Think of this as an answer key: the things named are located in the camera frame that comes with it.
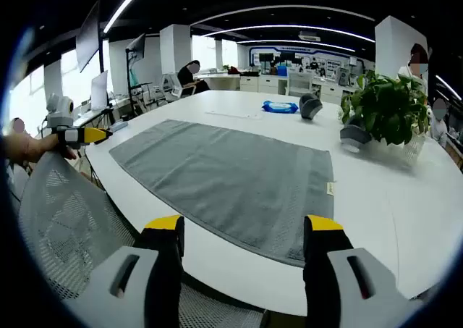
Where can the person's left hand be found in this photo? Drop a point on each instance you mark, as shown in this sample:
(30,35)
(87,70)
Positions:
(32,147)

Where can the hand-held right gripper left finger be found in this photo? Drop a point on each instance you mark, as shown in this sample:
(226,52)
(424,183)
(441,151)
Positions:
(148,292)

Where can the white chair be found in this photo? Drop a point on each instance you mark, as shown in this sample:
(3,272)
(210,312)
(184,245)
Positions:
(300,83)

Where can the white monitor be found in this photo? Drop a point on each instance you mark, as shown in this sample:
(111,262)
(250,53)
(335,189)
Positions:
(99,91)

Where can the grey mesh chair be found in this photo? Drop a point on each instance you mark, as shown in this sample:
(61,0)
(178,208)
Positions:
(65,212)

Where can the white table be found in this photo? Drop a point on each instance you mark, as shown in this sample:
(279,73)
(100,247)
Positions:
(365,212)

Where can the small dark monitor on stand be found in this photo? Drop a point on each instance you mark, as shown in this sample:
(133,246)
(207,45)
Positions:
(136,45)

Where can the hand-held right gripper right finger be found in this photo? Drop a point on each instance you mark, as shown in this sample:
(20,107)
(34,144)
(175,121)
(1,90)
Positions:
(325,292)

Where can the blue wipes packet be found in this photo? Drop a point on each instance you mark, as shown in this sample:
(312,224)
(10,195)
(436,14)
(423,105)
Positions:
(279,106)

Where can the grey towel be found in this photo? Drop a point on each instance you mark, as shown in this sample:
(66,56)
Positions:
(224,179)

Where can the green potted plant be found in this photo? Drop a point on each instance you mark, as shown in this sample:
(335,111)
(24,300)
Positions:
(390,110)

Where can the large dark monitor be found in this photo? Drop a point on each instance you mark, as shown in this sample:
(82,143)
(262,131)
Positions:
(88,38)

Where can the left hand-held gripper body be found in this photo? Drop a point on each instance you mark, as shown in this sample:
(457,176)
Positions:
(59,112)

